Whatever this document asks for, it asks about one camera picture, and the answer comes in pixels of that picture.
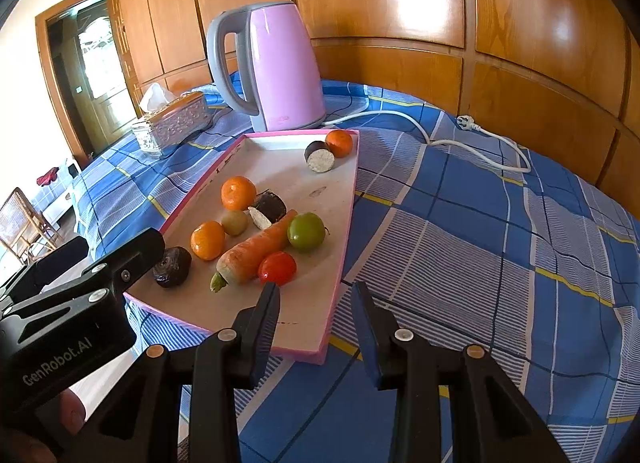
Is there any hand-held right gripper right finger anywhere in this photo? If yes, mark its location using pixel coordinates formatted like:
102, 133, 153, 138
350, 281, 568, 463

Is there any white tissue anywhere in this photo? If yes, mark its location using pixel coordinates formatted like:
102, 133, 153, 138
139, 82, 176, 114

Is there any green round fruit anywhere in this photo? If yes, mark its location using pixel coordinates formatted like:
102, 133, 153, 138
286, 212, 326, 251

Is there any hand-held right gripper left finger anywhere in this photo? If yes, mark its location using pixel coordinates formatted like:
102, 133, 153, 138
82, 282, 282, 463

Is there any pink-rimmed white tray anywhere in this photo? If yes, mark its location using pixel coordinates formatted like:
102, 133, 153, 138
123, 129, 361, 364

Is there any wooden glass door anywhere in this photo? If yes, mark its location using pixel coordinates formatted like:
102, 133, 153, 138
35, 0, 138, 154

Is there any wicker chair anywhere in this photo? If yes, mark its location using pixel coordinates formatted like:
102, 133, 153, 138
0, 187, 63, 264

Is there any small yellowish round fruit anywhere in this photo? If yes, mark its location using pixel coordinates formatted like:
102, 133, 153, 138
221, 210, 249, 237

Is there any orange mandarin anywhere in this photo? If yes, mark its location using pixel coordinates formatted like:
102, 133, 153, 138
220, 176, 257, 212
325, 130, 354, 159
190, 220, 226, 262

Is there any white cabinet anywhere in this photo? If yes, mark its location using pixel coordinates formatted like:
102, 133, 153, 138
27, 158, 83, 231

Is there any silver embossed tissue box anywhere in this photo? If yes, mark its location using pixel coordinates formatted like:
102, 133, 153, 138
131, 92, 208, 159

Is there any person's left hand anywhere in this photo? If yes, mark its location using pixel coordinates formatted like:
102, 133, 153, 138
0, 388, 87, 463

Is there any pink electric kettle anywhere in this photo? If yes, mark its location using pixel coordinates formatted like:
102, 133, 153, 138
206, 2, 327, 134

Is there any red tomato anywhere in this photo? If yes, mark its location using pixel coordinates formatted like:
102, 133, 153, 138
258, 251, 297, 287

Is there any white kettle power cord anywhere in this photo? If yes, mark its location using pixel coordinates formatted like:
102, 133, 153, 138
322, 110, 532, 174

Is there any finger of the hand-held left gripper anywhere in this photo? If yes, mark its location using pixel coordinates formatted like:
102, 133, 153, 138
82, 228, 166, 295
0, 235, 89, 305

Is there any blue plaid cloth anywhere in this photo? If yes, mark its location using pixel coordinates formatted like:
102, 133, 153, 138
70, 78, 640, 463

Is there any orange carrot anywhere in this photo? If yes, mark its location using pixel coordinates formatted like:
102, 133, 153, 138
210, 210, 298, 294

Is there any dark purple wrinkled fruit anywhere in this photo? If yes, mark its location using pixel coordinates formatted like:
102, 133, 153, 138
152, 246, 193, 289

